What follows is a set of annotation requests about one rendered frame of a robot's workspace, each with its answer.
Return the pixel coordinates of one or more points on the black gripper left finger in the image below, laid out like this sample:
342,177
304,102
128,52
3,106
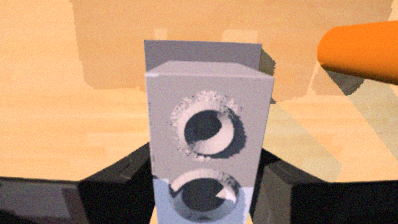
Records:
121,193

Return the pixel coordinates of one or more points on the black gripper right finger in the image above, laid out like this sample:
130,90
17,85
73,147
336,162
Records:
285,194

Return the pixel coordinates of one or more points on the orange cylinder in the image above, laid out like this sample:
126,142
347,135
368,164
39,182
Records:
363,50

